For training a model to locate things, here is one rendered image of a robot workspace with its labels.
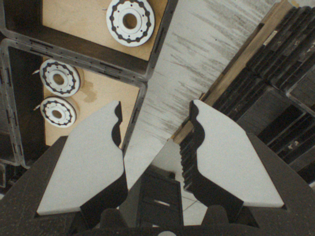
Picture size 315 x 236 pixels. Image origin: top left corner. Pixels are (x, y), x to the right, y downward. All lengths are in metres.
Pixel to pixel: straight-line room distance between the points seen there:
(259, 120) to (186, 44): 0.80
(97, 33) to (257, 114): 1.00
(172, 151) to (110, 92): 1.36
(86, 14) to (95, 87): 0.18
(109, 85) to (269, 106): 0.95
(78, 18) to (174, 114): 0.43
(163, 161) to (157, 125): 1.21
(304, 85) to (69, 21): 1.01
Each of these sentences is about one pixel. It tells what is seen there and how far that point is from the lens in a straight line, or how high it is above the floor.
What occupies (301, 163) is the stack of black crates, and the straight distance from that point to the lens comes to 1.48.
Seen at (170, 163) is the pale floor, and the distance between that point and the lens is 1.89.
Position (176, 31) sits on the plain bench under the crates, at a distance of 0.56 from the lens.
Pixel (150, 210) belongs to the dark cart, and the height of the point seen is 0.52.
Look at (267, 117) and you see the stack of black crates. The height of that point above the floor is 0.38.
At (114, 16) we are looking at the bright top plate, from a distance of 0.40.
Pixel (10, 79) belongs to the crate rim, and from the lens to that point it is 0.49.
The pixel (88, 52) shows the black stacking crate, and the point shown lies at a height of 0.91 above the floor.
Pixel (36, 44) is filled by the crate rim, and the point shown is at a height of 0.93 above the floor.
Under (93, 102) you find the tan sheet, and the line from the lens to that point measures 0.52.
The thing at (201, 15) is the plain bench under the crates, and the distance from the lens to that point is 0.56.
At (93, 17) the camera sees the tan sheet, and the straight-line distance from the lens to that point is 0.45.
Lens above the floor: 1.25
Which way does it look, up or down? 57 degrees down
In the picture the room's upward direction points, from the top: 177 degrees counter-clockwise
